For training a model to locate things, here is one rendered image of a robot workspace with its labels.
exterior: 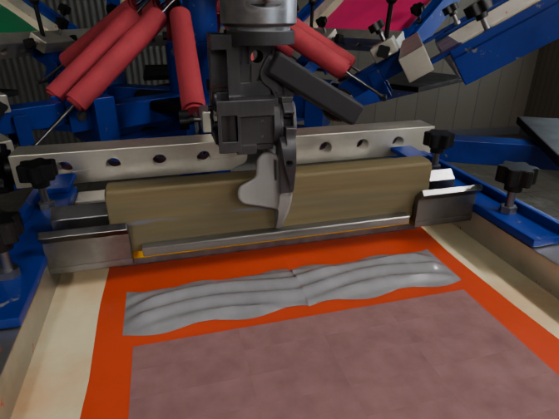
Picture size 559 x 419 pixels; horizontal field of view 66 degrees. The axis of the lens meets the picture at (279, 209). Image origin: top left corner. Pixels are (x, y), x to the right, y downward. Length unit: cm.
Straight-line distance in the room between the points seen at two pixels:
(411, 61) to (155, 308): 66
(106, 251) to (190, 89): 51
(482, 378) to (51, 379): 35
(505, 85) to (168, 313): 492
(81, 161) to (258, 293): 37
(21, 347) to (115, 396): 9
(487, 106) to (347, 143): 443
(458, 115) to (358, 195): 447
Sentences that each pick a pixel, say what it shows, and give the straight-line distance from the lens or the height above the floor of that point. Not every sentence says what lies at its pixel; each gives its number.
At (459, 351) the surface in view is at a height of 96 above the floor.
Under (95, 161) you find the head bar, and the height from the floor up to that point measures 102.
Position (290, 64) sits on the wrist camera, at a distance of 45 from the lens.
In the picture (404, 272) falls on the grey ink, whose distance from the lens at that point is 51.
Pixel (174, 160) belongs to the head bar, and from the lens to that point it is 69.
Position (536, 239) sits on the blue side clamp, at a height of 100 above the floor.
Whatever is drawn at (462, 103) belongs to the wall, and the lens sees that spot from 497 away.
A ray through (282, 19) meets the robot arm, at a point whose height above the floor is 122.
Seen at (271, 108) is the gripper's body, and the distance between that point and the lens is 44.
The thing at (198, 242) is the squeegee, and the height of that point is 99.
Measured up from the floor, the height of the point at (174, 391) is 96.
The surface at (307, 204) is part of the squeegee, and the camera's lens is 51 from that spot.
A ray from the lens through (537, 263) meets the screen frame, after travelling 55.
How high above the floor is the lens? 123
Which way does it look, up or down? 25 degrees down
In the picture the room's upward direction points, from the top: straight up
